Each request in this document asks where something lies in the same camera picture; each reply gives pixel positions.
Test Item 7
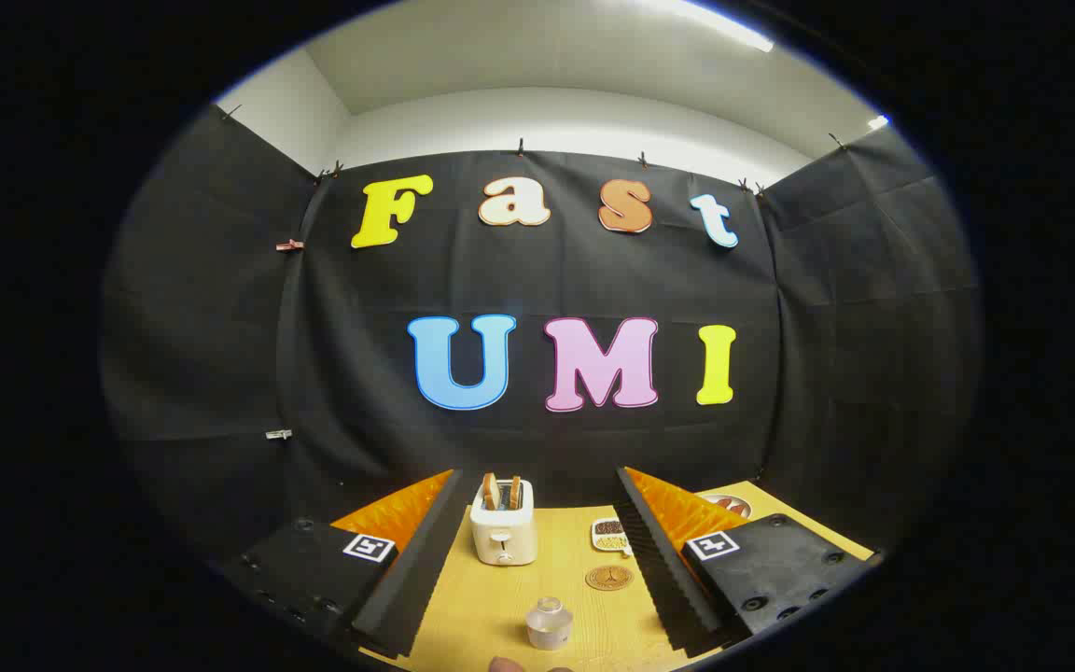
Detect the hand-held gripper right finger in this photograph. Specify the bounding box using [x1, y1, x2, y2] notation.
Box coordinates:
[614, 466, 877, 657]

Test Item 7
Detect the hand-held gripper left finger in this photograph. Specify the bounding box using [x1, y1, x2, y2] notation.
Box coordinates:
[220, 469, 476, 659]

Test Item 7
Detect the clear plastic juice bottle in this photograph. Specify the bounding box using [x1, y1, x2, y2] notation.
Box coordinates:
[526, 597, 574, 651]

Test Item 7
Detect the small white seasoning dish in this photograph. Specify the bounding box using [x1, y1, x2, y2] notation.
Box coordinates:
[591, 518, 634, 553]

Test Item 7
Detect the wooden table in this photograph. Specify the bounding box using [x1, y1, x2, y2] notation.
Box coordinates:
[360, 481, 874, 672]

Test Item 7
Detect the white toaster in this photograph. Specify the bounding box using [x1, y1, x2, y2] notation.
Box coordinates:
[469, 478, 539, 567]

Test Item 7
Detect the black backdrop cloth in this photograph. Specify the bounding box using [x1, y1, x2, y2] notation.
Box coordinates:
[101, 103, 982, 598]

